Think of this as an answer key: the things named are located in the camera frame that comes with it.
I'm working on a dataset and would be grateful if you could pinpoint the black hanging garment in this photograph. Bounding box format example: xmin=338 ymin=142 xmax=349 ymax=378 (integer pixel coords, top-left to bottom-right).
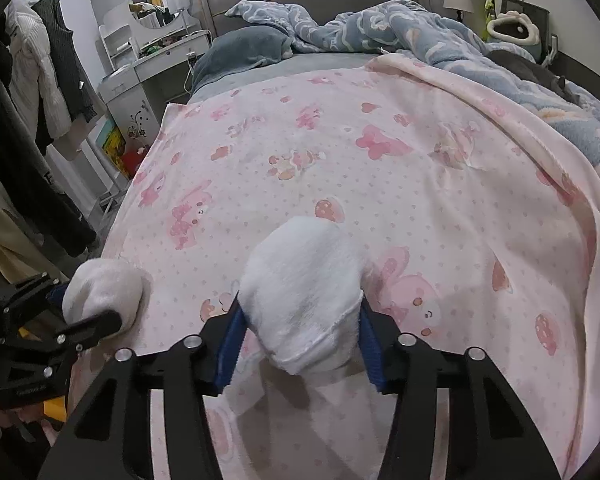
xmin=0 ymin=15 xmax=98 ymax=258

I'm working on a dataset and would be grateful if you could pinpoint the blue-grey printed duvet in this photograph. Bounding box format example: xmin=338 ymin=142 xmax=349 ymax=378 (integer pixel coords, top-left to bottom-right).
xmin=225 ymin=0 xmax=600 ymax=191

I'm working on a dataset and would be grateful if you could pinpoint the yellow sheet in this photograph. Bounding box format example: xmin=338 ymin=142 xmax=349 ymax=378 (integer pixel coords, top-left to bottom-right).
xmin=40 ymin=392 xmax=73 ymax=423

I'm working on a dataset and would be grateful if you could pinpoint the beige hanging garment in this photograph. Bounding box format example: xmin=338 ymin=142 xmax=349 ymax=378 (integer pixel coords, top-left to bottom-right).
xmin=0 ymin=190 xmax=66 ymax=281

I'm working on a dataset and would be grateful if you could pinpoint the white fluffy sock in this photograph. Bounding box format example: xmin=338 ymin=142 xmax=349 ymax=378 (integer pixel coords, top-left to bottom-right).
xmin=61 ymin=258 xmax=146 ymax=336
xmin=239 ymin=216 xmax=366 ymax=376

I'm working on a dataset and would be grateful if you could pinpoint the pink printed blanket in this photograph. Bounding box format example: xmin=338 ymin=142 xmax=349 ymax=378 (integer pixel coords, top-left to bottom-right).
xmin=62 ymin=52 xmax=600 ymax=480

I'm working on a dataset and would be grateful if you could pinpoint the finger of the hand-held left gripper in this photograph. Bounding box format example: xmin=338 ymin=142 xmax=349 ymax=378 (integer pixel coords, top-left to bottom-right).
xmin=55 ymin=309 xmax=123 ymax=353
xmin=0 ymin=272 xmax=72 ymax=311

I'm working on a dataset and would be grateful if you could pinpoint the white vanity desk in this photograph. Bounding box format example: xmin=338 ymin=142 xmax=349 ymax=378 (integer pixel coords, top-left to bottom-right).
xmin=97 ymin=12 xmax=213 ymax=126

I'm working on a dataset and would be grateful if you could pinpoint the grey-blue pillow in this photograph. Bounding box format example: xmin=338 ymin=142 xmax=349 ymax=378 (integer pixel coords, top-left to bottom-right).
xmin=192 ymin=27 xmax=293 ymax=93

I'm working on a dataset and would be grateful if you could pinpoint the yellow picture box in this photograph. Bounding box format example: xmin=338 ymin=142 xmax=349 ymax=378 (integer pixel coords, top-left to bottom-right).
xmin=100 ymin=125 xmax=128 ymax=166

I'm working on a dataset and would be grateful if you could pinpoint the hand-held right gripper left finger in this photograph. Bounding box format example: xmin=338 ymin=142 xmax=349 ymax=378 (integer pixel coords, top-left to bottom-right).
xmin=37 ymin=290 xmax=246 ymax=480

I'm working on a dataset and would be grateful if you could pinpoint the dark grey knit vest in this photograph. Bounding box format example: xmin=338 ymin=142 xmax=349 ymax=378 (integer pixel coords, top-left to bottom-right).
xmin=30 ymin=0 xmax=98 ymax=123

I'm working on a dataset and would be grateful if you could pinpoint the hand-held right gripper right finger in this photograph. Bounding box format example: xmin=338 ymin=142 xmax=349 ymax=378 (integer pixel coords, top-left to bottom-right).
xmin=357 ymin=302 xmax=563 ymax=480

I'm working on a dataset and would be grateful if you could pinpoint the grey bed sheet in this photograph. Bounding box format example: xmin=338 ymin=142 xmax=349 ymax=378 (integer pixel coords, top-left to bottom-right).
xmin=190 ymin=52 xmax=381 ymax=106

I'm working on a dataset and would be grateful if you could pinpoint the person's left hand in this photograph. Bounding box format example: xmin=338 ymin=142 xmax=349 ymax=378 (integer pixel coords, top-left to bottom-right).
xmin=10 ymin=402 xmax=58 ymax=443

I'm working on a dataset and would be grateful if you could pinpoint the red box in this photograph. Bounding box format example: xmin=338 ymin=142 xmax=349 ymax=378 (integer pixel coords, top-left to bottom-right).
xmin=121 ymin=145 xmax=151 ymax=176

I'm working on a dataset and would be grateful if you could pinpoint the cream plush ring cushion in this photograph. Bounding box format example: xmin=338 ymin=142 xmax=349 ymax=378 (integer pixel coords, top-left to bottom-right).
xmin=486 ymin=10 xmax=538 ymax=48

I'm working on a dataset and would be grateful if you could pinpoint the dark grey cloth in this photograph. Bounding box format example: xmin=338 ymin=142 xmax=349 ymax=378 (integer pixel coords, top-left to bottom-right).
xmin=485 ymin=49 xmax=581 ymax=106

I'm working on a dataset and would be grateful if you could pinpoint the black chair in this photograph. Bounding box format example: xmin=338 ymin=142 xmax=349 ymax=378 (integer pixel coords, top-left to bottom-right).
xmin=500 ymin=0 xmax=551 ymax=63

